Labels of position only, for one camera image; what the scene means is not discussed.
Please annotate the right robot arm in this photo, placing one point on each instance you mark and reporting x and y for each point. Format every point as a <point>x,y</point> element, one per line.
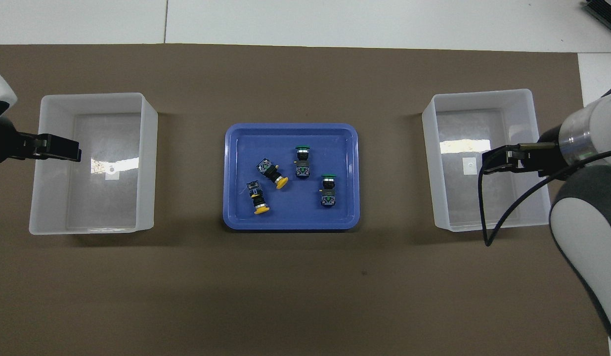
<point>582,227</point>

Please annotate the black stand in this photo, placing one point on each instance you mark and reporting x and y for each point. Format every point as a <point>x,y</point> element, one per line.
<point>606,11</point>

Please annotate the translucent white plastic box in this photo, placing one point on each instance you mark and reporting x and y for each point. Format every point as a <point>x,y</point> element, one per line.
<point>53,198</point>
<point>530,207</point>

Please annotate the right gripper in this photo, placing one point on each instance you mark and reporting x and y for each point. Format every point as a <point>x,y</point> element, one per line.
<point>545,153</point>

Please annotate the green push button switch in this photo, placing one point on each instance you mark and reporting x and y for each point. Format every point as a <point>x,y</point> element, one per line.
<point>328,192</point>
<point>302,160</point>

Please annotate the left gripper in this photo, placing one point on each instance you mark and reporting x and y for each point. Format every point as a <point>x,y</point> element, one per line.
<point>4,143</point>

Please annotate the yellow push button switch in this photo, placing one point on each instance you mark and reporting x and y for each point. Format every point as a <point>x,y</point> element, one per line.
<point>273,174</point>
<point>257,198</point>

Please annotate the blue plastic tray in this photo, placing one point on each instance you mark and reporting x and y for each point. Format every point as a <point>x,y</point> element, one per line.
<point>290,217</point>

